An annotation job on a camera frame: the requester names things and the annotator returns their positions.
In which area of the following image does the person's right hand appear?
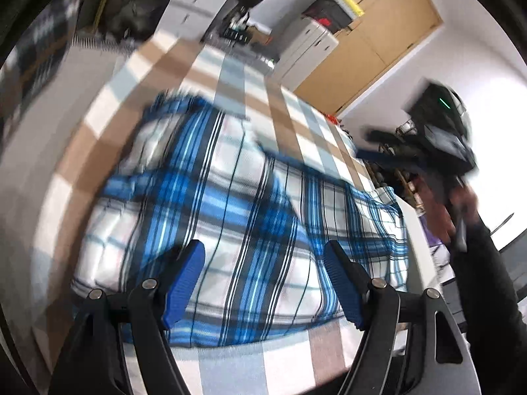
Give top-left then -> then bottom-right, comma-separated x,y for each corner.
424,175 -> 482,252

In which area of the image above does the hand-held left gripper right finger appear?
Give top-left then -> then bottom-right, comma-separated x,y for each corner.
323,241 -> 480,395

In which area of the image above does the black printed box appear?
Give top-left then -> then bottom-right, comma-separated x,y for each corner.
220,25 -> 252,44

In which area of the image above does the wooden shoe rack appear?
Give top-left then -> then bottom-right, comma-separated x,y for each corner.
371,119 -> 427,215

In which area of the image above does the wooden door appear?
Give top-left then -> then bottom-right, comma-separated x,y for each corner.
294,0 -> 443,118

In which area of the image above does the checked bed sheet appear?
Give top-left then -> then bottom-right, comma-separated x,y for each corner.
25,29 -> 408,395

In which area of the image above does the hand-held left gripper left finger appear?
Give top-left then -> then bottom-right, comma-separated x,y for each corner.
47,240 -> 207,395

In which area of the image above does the white plastic cabinet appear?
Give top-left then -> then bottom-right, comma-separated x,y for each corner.
274,18 -> 340,91

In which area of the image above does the white drawer desk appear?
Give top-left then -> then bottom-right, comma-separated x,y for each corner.
156,0 -> 243,44

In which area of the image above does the blue plaid shirt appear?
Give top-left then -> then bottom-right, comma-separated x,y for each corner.
72,92 -> 410,348

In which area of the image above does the person's right forearm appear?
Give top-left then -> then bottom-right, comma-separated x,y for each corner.
449,214 -> 525,395

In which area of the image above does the yellow lid storage box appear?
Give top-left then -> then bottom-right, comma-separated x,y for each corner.
323,0 -> 365,19

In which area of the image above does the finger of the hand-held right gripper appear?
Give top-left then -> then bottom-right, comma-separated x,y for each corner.
355,148 -> 429,173
366,129 -> 416,146

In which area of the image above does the black white plaid pillow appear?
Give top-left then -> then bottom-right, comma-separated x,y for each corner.
4,0 -> 83,145

